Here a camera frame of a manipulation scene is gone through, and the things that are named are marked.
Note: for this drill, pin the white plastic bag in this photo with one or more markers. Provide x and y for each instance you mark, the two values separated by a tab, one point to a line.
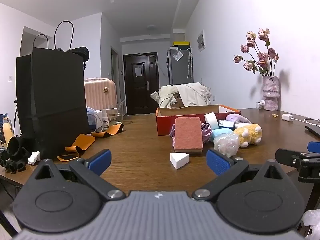
312	220

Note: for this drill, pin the black phone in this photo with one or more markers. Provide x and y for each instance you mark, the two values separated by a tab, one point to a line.
313	130

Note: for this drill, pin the white spray bottle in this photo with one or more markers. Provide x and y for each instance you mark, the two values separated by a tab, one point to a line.
105	121

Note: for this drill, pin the light blue fluffy ball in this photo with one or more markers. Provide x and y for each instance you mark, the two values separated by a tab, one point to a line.
220	132

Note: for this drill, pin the yellow bottle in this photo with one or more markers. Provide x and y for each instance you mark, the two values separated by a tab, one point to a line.
8	132

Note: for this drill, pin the black paper bag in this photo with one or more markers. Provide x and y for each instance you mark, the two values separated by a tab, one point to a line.
55	92

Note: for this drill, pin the clear bag on refrigerator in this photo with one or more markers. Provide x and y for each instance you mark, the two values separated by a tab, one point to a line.
178	55

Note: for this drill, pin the small dark blue box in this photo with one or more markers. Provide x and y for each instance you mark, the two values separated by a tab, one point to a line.
226	125

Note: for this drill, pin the pink ribbed suitcase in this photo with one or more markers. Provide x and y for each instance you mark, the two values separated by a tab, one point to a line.
100	93

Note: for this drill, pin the black tripod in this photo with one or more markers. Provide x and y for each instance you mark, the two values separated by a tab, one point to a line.
16	115

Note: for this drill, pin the pink textured vase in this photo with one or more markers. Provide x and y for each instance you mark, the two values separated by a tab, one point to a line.
270	92

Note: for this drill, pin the grey side door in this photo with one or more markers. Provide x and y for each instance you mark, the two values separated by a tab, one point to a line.
114	75

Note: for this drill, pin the lavender cloth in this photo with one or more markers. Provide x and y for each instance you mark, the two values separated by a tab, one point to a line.
172	135

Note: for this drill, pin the clear glass bowl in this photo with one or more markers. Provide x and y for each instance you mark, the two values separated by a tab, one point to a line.
116	118

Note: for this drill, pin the dark wooden entrance door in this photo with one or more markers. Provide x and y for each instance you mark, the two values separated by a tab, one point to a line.
150	92

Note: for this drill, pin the beige coat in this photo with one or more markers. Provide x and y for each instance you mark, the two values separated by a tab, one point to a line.
192	95

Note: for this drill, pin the yellow box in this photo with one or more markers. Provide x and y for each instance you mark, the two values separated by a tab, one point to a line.
181	43

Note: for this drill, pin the small white plastic part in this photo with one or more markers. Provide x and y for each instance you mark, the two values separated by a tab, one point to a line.
33	158

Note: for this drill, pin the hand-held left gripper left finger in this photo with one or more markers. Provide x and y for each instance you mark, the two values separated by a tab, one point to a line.
101	161

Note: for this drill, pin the clear bag of blue masks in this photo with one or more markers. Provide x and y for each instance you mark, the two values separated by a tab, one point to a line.
93	118

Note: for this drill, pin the dark cloth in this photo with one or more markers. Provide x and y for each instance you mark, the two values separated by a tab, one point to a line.
78	52

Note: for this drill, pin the yellow plush toy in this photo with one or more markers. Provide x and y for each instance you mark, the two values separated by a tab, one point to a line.
248	133

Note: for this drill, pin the red cardboard box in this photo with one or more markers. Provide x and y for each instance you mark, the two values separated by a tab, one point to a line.
165	125

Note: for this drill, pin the white folded umbrella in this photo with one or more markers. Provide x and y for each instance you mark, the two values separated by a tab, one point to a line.
190	63

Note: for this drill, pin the purple satin scrunchie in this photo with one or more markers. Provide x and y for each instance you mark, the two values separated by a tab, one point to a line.
206	133

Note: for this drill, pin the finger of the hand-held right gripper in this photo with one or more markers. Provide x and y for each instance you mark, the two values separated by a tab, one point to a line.
314	147
287	157

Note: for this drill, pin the brown chair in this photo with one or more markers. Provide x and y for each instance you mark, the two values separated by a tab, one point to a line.
178	101

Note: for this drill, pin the purple fluffy towel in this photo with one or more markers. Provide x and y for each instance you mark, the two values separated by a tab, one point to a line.
237	118

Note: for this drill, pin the white charger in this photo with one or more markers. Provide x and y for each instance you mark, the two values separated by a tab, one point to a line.
287	117

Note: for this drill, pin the pink sponge block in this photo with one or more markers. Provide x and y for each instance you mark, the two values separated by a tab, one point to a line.
188	135

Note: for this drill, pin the grey refrigerator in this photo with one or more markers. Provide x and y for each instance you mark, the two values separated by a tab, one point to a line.
177	72

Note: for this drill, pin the small white device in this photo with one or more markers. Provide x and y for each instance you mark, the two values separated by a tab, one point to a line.
260	104

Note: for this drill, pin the white paper on door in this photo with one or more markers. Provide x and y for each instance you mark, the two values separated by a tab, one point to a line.
139	72

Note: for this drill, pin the clear plastic bundle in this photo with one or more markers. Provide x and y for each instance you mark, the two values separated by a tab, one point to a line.
226	145

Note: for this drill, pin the white wedge sponge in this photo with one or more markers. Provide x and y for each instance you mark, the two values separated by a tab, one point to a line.
178	160

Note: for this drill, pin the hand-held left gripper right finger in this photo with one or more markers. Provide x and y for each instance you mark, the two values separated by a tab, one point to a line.
217	162

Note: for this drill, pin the black printed plastic part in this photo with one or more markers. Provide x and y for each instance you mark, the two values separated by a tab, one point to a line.
15	150

